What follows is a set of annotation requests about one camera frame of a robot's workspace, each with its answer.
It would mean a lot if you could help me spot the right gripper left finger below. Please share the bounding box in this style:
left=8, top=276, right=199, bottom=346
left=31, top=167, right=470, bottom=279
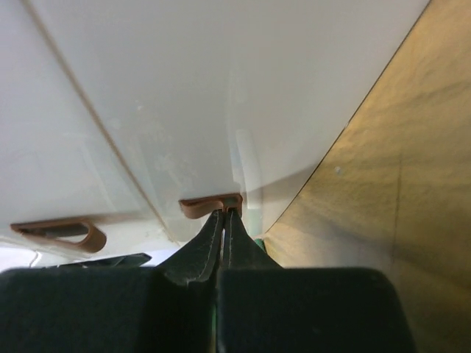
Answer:
left=161, top=210, right=224, bottom=286

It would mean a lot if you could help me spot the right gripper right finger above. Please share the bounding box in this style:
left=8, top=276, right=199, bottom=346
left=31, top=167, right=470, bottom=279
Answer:
left=222, top=210, right=281, bottom=270

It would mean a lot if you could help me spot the teal tip white marker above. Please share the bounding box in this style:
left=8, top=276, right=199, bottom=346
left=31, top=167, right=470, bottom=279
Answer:
left=254, top=238, right=266, bottom=252

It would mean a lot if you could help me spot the white drawer cabinet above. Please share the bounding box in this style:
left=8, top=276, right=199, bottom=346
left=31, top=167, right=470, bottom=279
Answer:
left=1, top=1, right=427, bottom=256

